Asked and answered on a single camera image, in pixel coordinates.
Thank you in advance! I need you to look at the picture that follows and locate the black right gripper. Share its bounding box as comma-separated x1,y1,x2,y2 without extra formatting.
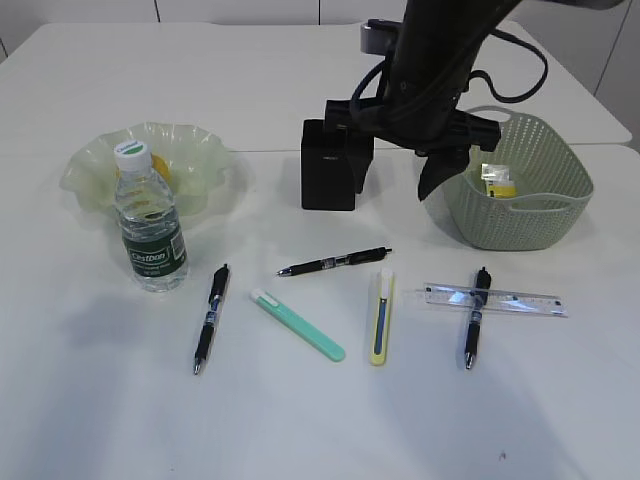
322,97,501,201

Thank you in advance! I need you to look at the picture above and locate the yellow packaging waste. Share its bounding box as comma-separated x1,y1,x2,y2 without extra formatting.
481,163,517,199

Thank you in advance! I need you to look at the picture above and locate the yellow-green utility knife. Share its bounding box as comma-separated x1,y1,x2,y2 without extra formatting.
369,268,395,366

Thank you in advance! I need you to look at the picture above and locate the yellow pear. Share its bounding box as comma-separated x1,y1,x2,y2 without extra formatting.
151,154,171,184

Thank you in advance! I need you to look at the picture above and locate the clear water bottle green label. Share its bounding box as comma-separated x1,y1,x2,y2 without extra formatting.
114,139,188,293

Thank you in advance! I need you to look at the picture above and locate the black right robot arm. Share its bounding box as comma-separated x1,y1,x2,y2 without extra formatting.
324,0,548,199

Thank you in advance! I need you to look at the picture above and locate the black square pen holder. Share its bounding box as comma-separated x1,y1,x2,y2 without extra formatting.
301,119,356,211

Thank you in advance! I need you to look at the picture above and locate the black gel pen middle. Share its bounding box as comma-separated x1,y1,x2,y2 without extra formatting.
276,247,392,277

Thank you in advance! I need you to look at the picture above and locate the green woven plastic basket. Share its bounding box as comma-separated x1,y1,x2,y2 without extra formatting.
423,106,594,251

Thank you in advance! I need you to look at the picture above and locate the black pen under ruler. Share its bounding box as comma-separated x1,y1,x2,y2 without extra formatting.
464,267,492,370

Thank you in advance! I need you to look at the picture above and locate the clear plastic ruler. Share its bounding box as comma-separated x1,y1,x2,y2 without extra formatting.
423,283,568,318

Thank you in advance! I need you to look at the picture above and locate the mint green utility knife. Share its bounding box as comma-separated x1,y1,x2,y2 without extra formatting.
250,289,346,362

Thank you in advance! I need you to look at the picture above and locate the translucent green ruffled plate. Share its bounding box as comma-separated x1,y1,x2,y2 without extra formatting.
60,122,239,216

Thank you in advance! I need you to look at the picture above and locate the black pen left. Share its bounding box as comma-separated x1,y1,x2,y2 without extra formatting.
193,264,230,375

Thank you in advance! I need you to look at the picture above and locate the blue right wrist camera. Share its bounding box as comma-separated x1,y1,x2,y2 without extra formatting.
360,19,402,56

